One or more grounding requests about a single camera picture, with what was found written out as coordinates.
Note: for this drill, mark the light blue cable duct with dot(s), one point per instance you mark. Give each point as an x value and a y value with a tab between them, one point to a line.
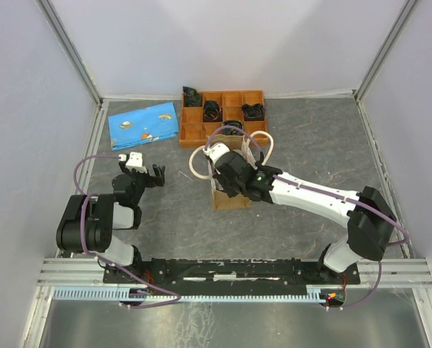
127	295

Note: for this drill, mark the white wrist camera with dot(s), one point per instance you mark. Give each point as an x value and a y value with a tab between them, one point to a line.
133	161
216	149

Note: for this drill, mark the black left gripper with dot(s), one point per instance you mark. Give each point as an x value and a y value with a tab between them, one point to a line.
153	181

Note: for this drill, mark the dark rolled tie top left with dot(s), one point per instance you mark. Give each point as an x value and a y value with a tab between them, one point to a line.
191	97

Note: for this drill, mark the orange wooden compartment tray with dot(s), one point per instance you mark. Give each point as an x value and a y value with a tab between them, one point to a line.
194	131

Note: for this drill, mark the dark rolled tie middle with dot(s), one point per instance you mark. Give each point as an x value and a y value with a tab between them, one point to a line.
212	111

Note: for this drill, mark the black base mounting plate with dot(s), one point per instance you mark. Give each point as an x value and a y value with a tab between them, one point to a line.
233	277

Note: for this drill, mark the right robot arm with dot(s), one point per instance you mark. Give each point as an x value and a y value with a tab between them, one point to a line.
367	218

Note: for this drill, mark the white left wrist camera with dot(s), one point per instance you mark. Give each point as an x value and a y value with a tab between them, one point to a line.
133	161

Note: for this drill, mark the blue patterned folded cloth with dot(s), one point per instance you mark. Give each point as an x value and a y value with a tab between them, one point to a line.
142	126

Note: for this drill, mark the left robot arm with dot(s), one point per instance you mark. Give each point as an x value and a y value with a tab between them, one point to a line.
91	223

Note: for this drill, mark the dark rolled tie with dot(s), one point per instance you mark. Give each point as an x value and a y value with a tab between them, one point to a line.
253	112
191	97
212	111
233	128

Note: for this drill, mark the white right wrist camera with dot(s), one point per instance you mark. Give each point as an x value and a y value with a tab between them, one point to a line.
216	149

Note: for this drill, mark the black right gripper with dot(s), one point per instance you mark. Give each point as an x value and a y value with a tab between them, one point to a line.
220	180

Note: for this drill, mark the dark rolled tie bottom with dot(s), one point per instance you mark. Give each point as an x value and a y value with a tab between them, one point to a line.
233	128

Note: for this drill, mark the dark rolled tie right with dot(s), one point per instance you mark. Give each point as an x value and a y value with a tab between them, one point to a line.
253	112

